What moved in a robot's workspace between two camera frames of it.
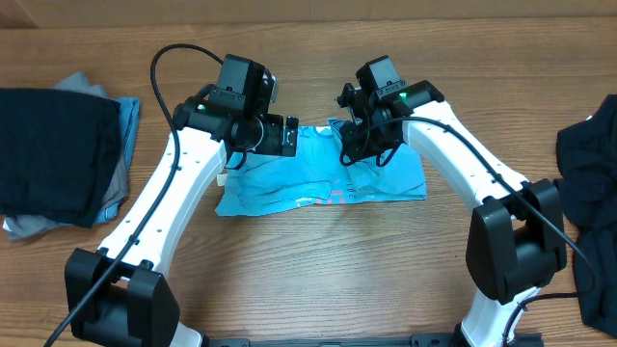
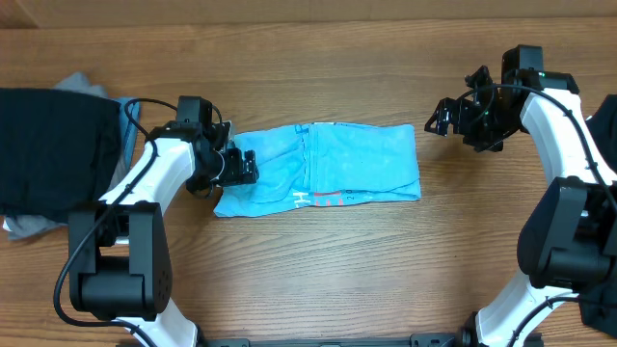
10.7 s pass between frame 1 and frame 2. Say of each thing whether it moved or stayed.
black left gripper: moved
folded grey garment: stayed
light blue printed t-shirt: stayed
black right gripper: moved
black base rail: stayed
